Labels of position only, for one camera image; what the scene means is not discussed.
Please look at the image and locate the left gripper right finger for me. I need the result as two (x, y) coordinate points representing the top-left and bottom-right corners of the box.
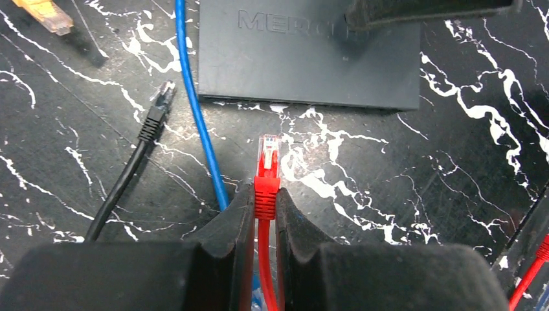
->
(276, 189), (508, 310)

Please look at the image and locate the blue ethernet cable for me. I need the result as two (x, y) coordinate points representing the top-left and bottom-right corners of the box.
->
(174, 0), (230, 212)

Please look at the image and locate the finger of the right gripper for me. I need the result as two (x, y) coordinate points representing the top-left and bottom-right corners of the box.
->
(345, 0), (523, 30)

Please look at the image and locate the black pad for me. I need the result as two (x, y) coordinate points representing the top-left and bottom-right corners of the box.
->
(197, 1), (420, 111)

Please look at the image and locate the red ethernet cable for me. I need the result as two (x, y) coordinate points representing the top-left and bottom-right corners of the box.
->
(252, 133), (284, 311)
(508, 233), (549, 311)

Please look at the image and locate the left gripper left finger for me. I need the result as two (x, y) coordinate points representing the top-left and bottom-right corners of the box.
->
(1, 185), (254, 310)

